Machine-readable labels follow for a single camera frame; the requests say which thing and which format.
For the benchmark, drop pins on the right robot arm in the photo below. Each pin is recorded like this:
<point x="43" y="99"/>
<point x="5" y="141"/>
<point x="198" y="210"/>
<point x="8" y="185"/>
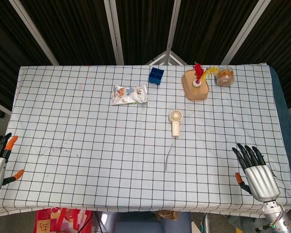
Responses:
<point x="277" y="218"/>

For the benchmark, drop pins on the white checkered tablecloth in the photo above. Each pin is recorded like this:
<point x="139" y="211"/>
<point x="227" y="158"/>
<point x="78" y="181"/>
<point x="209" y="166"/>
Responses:
<point x="135" y="145"/>

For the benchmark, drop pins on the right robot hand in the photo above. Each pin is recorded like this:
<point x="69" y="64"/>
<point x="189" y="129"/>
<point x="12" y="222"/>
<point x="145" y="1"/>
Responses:
<point x="260" y="178"/>

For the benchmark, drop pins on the red patterned paper bag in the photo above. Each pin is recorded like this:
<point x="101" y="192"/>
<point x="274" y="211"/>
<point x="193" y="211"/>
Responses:
<point x="60" y="219"/>

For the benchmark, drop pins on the blue plastic compartment box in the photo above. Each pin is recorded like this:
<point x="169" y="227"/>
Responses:
<point x="156" y="76"/>

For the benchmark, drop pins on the red yellow feather shuttlecock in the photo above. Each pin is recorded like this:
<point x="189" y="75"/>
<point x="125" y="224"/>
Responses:
<point x="201" y="72"/>

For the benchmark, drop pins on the white snack bag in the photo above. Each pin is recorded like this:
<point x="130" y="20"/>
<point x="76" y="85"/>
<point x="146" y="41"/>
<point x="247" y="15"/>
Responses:
<point x="129" y="94"/>

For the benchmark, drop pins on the beige handheld mini fan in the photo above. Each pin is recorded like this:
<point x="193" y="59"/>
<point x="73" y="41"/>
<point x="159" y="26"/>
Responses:
<point x="175" y="122"/>

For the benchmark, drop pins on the brown cardboard tray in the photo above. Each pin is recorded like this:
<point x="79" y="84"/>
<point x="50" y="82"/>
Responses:
<point x="196" y="88"/>

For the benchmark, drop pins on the clear cup with brown contents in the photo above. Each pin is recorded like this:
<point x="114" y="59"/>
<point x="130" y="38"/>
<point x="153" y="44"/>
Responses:
<point x="225" y="76"/>

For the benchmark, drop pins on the blue grey chair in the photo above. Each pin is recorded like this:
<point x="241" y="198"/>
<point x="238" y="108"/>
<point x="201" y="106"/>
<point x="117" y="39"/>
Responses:
<point x="145" y="223"/>

